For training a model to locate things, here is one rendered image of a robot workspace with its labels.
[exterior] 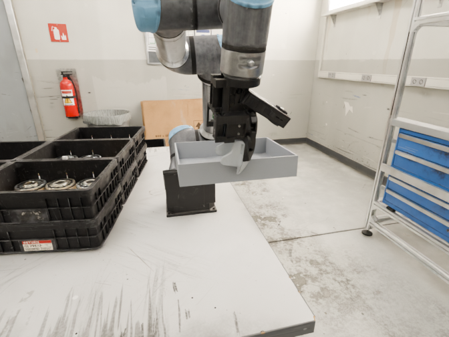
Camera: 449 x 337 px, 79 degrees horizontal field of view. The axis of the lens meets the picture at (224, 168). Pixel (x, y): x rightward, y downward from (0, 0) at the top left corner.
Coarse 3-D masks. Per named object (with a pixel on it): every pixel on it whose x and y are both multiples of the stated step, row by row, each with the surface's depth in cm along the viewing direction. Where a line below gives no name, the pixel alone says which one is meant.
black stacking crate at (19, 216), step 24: (24, 168) 108; (48, 168) 109; (72, 168) 110; (96, 168) 110; (96, 192) 89; (0, 216) 85; (24, 216) 85; (48, 216) 86; (72, 216) 86; (96, 216) 89
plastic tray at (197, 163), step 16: (176, 144) 75; (192, 144) 76; (208, 144) 77; (256, 144) 80; (272, 144) 76; (176, 160) 65; (192, 160) 75; (208, 160) 75; (256, 160) 60; (272, 160) 61; (288, 160) 62; (192, 176) 58; (208, 176) 59; (224, 176) 60; (240, 176) 61; (256, 176) 62; (272, 176) 62; (288, 176) 63
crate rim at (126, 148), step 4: (56, 140) 135; (60, 140) 135; (64, 140) 135; (68, 140) 135; (72, 140) 135; (76, 140) 135; (80, 140) 136; (84, 140) 136; (88, 140) 136; (92, 140) 136; (96, 140) 136; (100, 140) 136; (104, 140) 136; (108, 140) 137; (112, 140) 137; (116, 140) 137; (120, 140) 137; (124, 140) 137; (132, 140) 135; (44, 144) 129; (48, 144) 130; (128, 144) 129; (132, 144) 135; (40, 148) 123; (124, 148) 123; (128, 148) 128; (32, 152) 117; (120, 152) 117; (124, 152) 121; (24, 156) 112; (116, 156) 112; (120, 156) 115; (16, 160) 109; (120, 160) 115
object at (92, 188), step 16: (32, 160) 108; (48, 160) 108; (64, 160) 108; (80, 160) 109; (96, 160) 109; (112, 160) 108; (0, 192) 82; (16, 192) 82; (32, 192) 82; (48, 192) 82; (64, 192) 83; (80, 192) 83
